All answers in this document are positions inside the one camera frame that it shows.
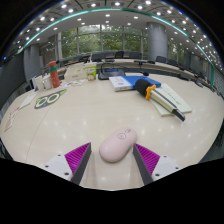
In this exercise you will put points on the cream booklet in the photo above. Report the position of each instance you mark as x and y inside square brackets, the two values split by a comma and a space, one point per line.
[176, 100]

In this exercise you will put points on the grey green cat-shaped mouse pad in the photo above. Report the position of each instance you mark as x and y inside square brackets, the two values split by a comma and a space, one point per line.
[49, 99]

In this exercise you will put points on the pink computer mouse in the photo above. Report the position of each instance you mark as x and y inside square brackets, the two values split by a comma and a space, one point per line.
[117, 145]

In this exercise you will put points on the printed paper cup with straw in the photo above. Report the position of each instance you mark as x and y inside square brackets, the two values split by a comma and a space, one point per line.
[90, 72]

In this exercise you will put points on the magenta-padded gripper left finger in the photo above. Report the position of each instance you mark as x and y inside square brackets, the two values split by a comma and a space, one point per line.
[76, 159]

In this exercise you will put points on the beige desk organizer box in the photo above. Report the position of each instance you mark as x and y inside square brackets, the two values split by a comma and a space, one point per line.
[75, 72]

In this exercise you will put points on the group of black office chairs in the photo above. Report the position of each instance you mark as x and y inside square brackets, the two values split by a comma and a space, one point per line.
[119, 54]

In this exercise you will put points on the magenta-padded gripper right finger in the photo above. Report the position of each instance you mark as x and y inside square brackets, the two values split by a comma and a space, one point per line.
[149, 160]

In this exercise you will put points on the cream paper sheet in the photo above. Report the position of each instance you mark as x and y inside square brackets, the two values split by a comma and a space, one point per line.
[28, 100]

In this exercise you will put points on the red and white leaflet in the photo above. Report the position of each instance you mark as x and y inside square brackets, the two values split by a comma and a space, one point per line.
[12, 119]

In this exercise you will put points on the red drink bottle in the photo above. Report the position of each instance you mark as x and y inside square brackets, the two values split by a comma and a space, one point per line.
[54, 76]

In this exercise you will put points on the group of ceiling lights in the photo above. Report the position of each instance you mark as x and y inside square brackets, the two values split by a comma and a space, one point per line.
[117, 4]

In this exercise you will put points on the white paper cup stack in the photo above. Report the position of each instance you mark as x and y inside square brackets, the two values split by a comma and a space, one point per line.
[38, 83]

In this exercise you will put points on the blue and white book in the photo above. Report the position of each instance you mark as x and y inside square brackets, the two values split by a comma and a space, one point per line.
[124, 82]

